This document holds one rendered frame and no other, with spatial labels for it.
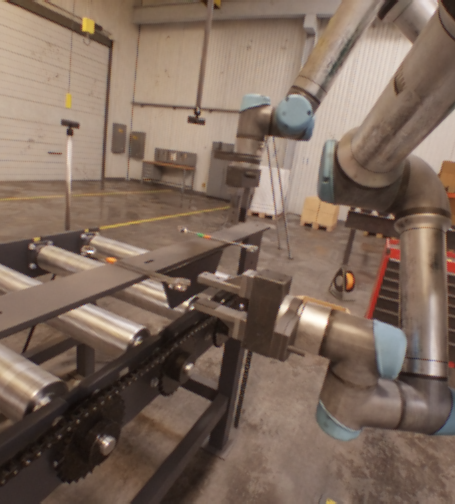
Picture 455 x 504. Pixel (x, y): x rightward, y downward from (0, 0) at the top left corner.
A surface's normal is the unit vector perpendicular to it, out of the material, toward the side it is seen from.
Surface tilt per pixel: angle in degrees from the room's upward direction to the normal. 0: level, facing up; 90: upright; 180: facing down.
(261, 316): 90
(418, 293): 68
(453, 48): 134
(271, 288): 90
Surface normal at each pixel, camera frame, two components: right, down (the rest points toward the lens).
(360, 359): -0.43, 0.18
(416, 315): -0.67, -0.30
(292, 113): -0.16, 0.25
